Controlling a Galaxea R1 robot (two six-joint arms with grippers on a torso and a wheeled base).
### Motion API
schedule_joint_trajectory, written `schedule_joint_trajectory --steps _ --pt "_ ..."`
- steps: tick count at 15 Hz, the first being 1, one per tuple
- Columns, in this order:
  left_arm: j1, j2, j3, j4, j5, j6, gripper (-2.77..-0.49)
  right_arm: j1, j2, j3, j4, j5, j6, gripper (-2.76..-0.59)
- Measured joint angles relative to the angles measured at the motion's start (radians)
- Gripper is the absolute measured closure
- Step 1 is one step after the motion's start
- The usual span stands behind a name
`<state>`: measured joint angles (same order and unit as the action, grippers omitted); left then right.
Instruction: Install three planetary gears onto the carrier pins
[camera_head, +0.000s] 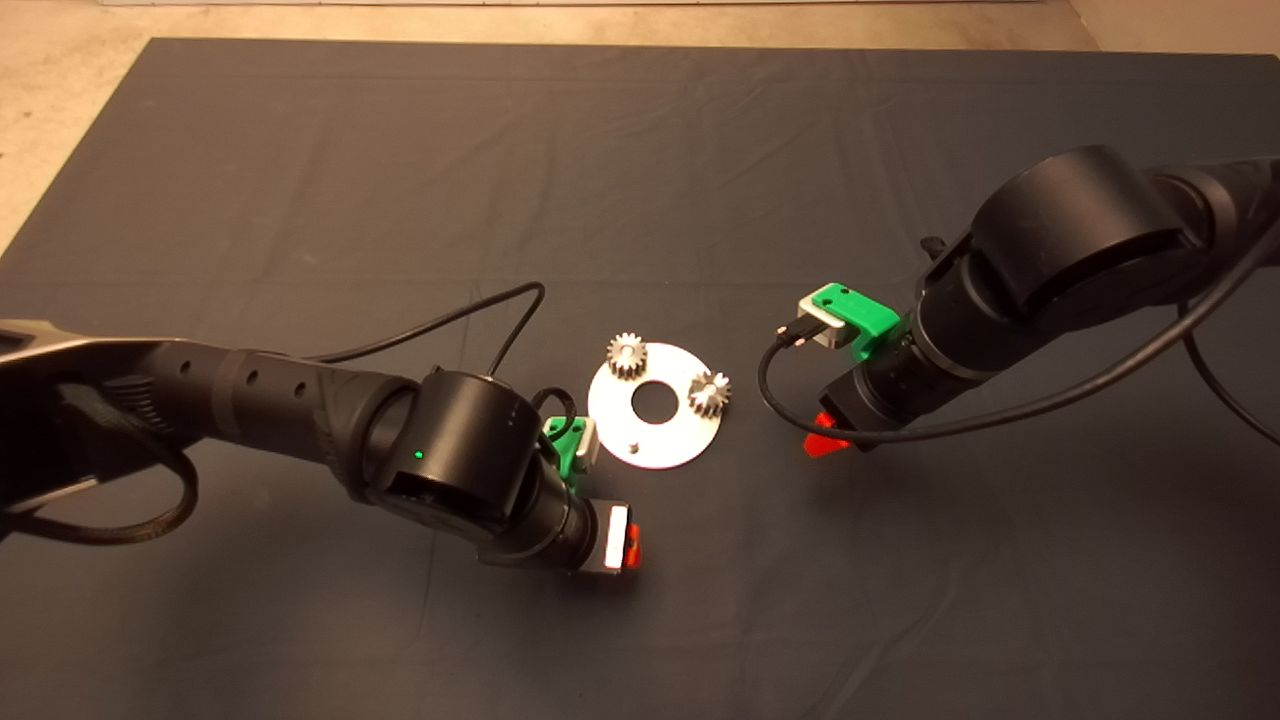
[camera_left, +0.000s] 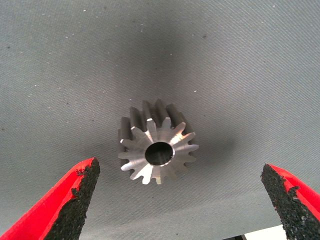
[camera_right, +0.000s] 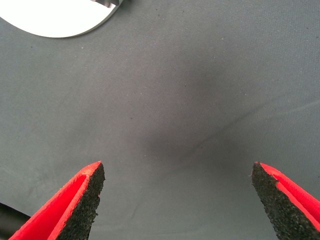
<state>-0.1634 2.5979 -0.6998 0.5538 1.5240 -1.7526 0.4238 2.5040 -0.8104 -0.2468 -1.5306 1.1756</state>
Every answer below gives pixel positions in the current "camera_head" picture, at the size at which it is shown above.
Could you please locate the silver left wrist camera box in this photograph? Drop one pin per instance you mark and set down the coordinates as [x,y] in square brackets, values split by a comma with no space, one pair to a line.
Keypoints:
[587,442]

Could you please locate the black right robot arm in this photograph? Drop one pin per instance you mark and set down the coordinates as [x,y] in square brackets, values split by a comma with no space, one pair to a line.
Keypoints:
[1080,250]

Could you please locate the green right camera mount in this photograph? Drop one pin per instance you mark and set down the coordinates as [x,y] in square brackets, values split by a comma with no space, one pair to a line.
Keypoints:
[860,312]

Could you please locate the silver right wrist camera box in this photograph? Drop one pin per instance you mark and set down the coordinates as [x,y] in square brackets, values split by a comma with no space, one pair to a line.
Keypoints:
[825,325]

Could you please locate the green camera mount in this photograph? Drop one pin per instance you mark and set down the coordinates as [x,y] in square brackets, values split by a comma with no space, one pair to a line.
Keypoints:
[562,450]
[860,312]

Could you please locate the dark grey table cloth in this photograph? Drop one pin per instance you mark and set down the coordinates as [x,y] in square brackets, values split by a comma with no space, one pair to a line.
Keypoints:
[700,150]

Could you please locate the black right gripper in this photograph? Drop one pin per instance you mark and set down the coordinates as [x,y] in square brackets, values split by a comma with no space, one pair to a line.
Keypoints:
[870,400]

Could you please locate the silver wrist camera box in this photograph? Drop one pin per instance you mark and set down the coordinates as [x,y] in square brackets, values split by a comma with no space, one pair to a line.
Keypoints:
[587,442]
[825,325]

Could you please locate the green left camera mount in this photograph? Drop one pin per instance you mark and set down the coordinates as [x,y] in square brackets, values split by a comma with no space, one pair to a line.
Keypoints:
[562,450]

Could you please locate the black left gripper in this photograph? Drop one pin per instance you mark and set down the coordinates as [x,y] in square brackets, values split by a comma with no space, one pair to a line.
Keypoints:
[605,540]

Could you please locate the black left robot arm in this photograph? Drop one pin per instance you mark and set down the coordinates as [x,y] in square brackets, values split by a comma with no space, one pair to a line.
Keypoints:
[300,410]

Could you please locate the round metal carrier plate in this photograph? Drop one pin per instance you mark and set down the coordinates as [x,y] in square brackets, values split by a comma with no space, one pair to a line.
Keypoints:
[660,440]

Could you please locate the small steel spur gear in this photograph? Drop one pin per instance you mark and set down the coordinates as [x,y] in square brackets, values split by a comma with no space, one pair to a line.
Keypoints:
[627,367]

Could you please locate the dark steel spur gear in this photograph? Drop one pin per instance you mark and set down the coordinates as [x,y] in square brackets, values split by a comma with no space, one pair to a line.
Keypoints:
[708,400]

